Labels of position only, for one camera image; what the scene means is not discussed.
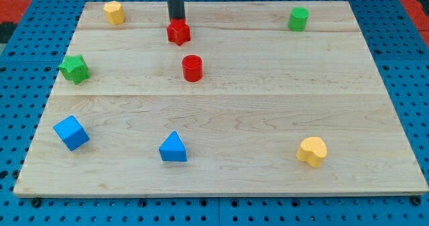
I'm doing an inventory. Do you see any light wooden board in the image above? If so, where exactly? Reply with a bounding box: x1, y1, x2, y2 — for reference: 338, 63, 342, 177
13, 1, 428, 198

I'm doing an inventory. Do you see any red star block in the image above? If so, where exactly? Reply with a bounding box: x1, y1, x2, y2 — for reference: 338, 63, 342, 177
166, 18, 191, 46

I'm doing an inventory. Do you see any blue cube block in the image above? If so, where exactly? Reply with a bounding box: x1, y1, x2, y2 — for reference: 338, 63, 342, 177
53, 115, 90, 151

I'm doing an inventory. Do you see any yellow heart block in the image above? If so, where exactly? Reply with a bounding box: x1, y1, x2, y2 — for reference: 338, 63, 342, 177
296, 136, 328, 168

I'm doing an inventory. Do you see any yellow hexagon block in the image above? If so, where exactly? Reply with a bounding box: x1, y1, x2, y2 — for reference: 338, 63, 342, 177
103, 1, 125, 25

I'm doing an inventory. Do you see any green cylinder block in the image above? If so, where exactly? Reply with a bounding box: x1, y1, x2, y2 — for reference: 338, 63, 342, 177
288, 7, 310, 32

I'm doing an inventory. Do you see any green star block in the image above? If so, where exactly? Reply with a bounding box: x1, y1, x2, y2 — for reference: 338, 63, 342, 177
59, 54, 90, 84

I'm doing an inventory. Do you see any red cylinder block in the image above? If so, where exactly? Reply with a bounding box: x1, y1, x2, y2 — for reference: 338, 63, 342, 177
182, 54, 203, 82

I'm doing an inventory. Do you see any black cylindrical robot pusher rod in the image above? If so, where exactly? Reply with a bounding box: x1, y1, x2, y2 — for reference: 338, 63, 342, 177
166, 0, 186, 19

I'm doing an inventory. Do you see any blue triangle block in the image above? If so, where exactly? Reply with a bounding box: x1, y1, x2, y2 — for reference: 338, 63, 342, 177
159, 131, 188, 162

